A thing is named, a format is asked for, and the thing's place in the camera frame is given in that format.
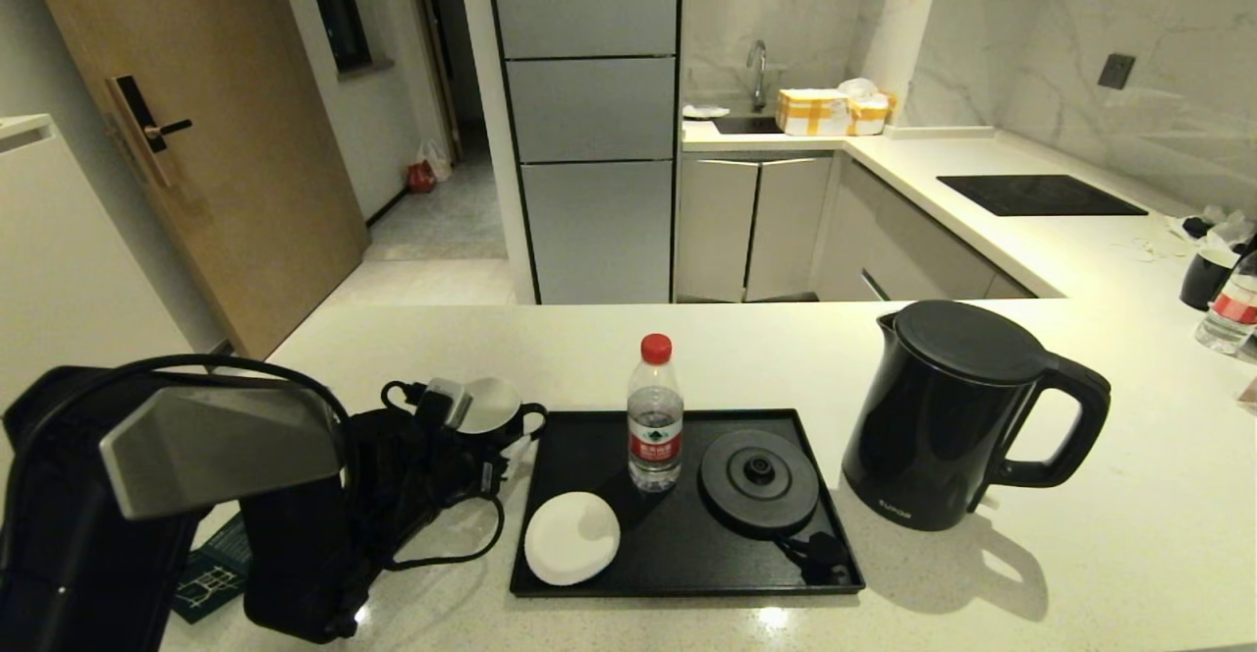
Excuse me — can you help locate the black cup white inside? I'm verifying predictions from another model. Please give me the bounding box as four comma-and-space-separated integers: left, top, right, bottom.
457, 376, 548, 459

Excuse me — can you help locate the water bottle with red cap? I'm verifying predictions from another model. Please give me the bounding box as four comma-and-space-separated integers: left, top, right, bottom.
627, 334, 685, 493

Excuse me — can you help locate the black electric kettle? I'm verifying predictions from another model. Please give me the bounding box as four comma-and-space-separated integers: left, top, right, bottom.
842, 300, 1113, 533

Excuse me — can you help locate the black round kettle base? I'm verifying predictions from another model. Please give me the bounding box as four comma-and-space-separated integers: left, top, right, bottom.
698, 428, 821, 540

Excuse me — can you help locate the white round saucer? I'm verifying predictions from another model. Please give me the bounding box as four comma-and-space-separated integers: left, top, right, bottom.
524, 492, 622, 587

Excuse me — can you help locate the black rectangular tray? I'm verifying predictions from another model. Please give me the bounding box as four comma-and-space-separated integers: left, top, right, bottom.
510, 409, 867, 598

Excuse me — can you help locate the dark green folded leaflet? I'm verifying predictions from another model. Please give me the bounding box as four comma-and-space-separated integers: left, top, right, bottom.
172, 515, 252, 625

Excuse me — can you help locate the grey lower cabinet door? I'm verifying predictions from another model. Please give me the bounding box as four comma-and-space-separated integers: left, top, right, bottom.
678, 158, 760, 302
746, 156, 836, 298

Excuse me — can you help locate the tall grey cabinet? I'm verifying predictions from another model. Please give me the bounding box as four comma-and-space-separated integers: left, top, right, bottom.
486, 0, 682, 305

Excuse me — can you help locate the brown wooden door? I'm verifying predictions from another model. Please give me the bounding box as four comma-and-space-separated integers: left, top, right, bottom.
22, 0, 370, 366

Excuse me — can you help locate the white side cabinet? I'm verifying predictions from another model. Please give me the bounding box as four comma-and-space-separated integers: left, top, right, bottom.
0, 114, 197, 408

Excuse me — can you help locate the black gold door lock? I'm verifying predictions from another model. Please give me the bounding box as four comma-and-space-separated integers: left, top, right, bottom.
106, 75, 193, 189

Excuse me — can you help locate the dark narrow window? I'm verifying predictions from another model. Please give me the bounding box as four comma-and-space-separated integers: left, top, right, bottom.
301, 0, 396, 80

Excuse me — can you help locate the chrome sink faucet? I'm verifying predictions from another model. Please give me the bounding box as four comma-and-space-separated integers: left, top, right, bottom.
745, 39, 770, 112

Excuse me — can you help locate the large yellow taped cardboard box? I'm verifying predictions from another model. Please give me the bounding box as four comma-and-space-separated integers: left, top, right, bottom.
777, 89, 853, 136

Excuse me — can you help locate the grey drawer cabinet front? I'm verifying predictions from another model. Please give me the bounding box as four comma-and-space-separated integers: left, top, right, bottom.
813, 156, 1037, 301

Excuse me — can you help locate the small yellow taped cardboard box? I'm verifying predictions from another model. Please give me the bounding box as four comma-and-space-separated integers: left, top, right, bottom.
848, 96, 895, 136

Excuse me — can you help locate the black induction cooktop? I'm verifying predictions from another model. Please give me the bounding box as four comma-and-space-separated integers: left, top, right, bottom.
936, 174, 1148, 217

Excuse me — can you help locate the black mug white rim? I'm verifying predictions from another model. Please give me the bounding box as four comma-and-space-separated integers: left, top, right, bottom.
1179, 248, 1238, 312

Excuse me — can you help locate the clear bottle with red label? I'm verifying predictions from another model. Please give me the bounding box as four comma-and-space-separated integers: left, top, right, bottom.
1193, 251, 1257, 356

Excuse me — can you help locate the crumpled white tissue pile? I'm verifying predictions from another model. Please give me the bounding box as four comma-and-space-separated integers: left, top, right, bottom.
1165, 206, 1257, 255

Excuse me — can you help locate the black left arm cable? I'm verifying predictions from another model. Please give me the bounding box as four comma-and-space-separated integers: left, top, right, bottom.
378, 380, 508, 572

